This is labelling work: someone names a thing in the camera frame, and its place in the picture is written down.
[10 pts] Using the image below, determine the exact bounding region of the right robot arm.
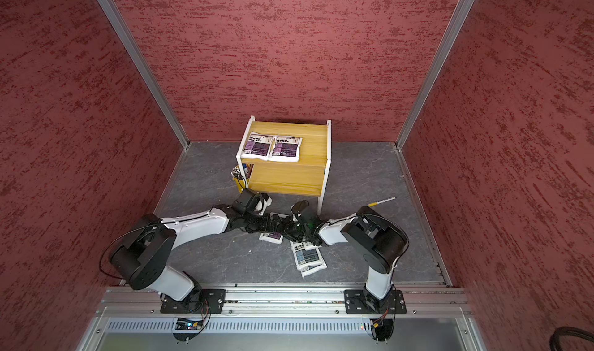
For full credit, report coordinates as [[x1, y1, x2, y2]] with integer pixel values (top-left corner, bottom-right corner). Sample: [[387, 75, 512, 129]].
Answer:
[[285, 201, 409, 313]]

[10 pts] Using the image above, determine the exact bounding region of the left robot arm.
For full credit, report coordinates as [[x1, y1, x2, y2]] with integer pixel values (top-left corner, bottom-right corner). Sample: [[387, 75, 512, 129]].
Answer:
[[99, 205, 294, 313]]

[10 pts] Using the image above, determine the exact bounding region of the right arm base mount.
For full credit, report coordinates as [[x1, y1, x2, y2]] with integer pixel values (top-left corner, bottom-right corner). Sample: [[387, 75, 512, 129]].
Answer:
[[343, 288, 407, 315]]

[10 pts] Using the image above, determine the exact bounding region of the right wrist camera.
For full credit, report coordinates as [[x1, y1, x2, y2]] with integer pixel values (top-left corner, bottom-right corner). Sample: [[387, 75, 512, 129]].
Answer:
[[291, 200, 310, 217]]

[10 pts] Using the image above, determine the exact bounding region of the grey coffee bag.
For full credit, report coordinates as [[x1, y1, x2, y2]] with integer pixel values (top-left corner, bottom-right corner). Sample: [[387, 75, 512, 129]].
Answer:
[[290, 242, 320, 254], [292, 251, 327, 278]]

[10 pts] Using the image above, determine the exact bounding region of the black cable bundle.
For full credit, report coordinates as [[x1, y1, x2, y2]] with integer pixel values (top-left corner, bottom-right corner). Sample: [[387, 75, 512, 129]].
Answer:
[[549, 325, 594, 351]]

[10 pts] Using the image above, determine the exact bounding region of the yellow pen cup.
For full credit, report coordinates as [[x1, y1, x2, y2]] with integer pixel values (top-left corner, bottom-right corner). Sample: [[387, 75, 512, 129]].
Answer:
[[231, 164, 253, 193]]

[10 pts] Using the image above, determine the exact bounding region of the purple coffee bag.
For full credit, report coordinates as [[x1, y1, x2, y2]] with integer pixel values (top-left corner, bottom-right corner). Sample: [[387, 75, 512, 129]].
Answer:
[[259, 233, 284, 244], [269, 136, 303, 163], [240, 132, 276, 161]]

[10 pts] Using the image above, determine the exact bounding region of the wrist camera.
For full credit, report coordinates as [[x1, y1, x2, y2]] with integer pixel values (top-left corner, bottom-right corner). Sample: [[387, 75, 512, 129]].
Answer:
[[231, 188, 272, 216], [291, 200, 310, 217]]

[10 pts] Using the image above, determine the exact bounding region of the yellow handled screwdriver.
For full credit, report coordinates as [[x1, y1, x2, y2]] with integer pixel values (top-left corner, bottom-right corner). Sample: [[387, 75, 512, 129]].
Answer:
[[368, 196, 397, 207]]

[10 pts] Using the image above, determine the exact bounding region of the wooden two-tier shelf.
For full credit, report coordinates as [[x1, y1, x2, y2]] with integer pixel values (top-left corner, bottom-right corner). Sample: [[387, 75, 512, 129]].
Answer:
[[235, 117, 332, 214]]

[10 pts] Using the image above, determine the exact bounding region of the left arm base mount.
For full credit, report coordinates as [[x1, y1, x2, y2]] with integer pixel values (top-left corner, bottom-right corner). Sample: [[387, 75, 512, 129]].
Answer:
[[160, 288, 227, 315]]

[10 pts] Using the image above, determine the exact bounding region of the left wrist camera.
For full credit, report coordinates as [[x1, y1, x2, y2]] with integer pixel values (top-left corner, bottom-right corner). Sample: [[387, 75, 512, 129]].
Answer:
[[231, 188, 272, 216]]

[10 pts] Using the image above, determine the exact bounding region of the aluminium rail frame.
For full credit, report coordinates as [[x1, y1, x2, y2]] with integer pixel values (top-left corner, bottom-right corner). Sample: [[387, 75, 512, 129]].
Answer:
[[78, 284, 486, 350]]

